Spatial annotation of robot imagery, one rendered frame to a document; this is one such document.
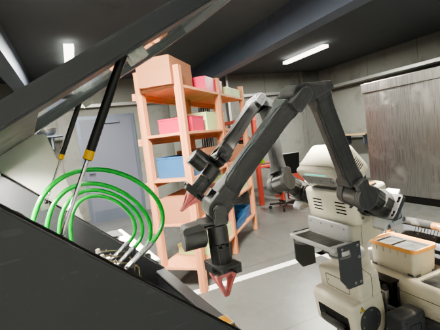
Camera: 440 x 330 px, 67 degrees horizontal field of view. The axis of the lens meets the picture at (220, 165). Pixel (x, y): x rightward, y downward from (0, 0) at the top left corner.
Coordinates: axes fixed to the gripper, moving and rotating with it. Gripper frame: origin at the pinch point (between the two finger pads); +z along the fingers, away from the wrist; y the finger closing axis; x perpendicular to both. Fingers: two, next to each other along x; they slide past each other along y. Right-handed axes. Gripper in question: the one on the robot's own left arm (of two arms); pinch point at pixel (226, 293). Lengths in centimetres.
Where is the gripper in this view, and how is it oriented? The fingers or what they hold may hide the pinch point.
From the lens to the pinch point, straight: 98.8
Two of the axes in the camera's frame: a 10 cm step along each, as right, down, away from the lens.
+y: 4.9, 0.0, -8.7
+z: 1.4, 9.9, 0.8
